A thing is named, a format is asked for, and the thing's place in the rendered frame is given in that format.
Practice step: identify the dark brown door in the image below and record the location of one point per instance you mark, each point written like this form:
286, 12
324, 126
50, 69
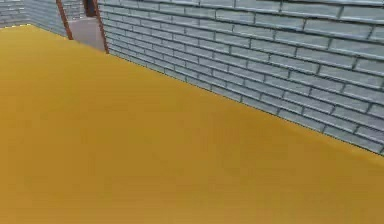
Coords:
89, 8

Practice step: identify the brown door frame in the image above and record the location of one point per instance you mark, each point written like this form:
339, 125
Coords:
65, 24

